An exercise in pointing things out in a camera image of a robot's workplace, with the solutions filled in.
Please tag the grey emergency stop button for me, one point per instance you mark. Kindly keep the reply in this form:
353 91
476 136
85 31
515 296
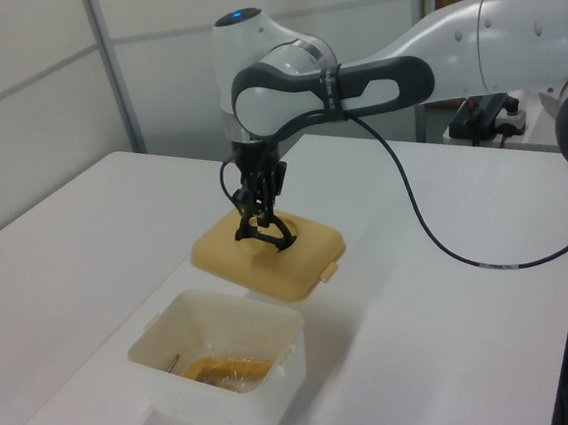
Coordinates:
513 123

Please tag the white plastic tool case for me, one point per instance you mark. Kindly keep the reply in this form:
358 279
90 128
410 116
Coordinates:
221 414

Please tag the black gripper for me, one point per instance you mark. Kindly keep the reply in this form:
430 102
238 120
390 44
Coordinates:
257 158

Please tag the metal screw rod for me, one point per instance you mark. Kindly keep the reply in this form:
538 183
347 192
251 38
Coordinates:
174 363

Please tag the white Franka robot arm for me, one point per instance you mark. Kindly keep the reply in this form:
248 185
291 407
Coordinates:
275 105

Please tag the clear plastic bag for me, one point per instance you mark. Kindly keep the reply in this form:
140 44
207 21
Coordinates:
236 360

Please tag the brown cardboard box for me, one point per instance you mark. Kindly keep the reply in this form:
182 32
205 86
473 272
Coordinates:
445 103

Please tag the tan plastic case lid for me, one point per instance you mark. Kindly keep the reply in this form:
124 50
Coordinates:
289 276

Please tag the black electronics box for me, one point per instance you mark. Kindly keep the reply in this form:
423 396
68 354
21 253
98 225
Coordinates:
474 123

